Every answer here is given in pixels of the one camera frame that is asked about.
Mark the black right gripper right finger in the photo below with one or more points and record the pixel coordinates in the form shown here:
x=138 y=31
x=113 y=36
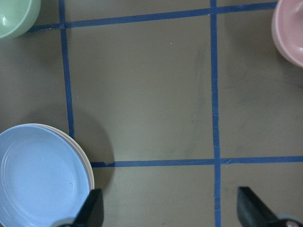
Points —
x=252 y=211

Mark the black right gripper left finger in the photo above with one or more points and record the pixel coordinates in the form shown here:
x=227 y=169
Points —
x=91 y=213

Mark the blue plate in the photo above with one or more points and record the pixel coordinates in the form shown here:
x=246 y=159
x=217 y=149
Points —
x=45 y=176

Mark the pink plate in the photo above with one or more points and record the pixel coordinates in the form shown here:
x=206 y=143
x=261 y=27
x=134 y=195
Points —
x=80 y=151

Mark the cream plate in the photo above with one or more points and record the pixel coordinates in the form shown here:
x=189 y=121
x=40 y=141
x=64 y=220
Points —
x=91 y=170

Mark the pink bowl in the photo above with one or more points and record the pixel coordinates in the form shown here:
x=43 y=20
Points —
x=287 y=30

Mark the green bowl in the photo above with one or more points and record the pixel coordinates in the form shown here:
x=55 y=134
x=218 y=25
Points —
x=17 y=17

